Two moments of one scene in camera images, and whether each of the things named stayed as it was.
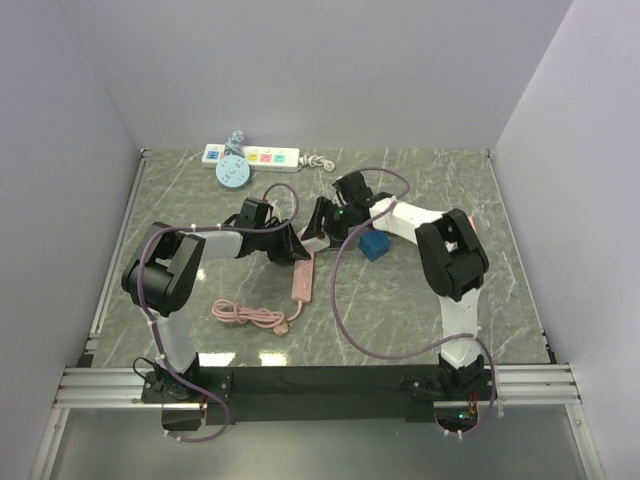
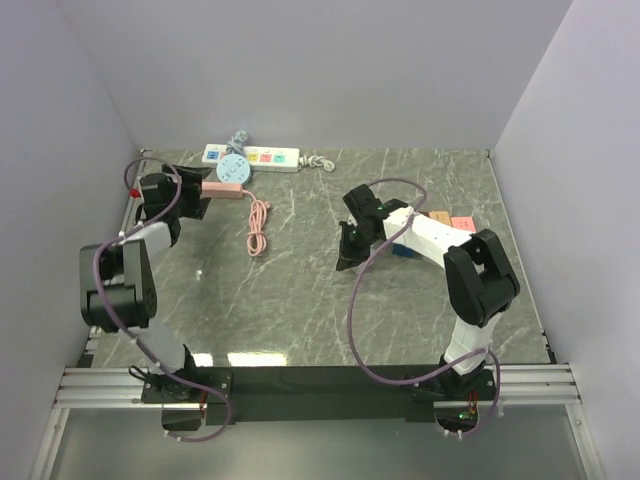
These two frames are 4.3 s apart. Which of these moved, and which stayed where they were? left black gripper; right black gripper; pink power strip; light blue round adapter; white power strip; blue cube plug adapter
Moved: left black gripper; pink power strip; right black gripper; blue cube plug adapter
Stayed: light blue round adapter; white power strip
